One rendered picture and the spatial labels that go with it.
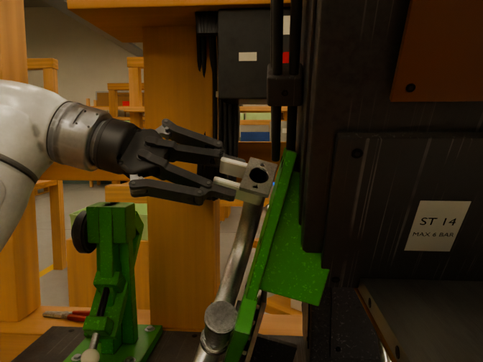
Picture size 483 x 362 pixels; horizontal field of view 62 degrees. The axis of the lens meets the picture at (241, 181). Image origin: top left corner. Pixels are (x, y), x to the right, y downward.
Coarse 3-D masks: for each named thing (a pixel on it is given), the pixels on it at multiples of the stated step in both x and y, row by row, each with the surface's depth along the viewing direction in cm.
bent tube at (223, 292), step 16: (256, 160) 56; (256, 176) 57; (272, 176) 54; (256, 192) 53; (256, 208) 58; (240, 224) 61; (256, 224) 61; (240, 240) 61; (240, 256) 61; (224, 272) 60; (240, 272) 60; (224, 288) 58
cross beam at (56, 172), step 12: (240, 144) 89; (252, 144) 89; (264, 144) 89; (240, 156) 89; (252, 156) 89; (264, 156) 89; (48, 168) 93; (60, 168) 93; (72, 168) 93; (84, 180) 93; (96, 180) 93; (108, 180) 93; (120, 180) 92; (240, 180) 90
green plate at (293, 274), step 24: (288, 168) 42; (288, 192) 44; (288, 216) 44; (264, 240) 44; (288, 240) 45; (264, 264) 44; (288, 264) 45; (312, 264) 45; (264, 288) 45; (288, 288) 45; (312, 288) 45
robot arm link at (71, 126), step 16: (64, 112) 54; (80, 112) 54; (96, 112) 55; (64, 128) 53; (80, 128) 53; (96, 128) 55; (48, 144) 54; (64, 144) 53; (80, 144) 53; (64, 160) 55; (80, 160) 54
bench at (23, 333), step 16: (32, 320) 90; (48, 320) 90; (64, 320) 90; (144, 320) 90; (272, 320) 90; (288, 320) 90; (0, 336) 83; (16, 336) 83; (32, 336) 83; (0, 352) 76; (16, 352) 76
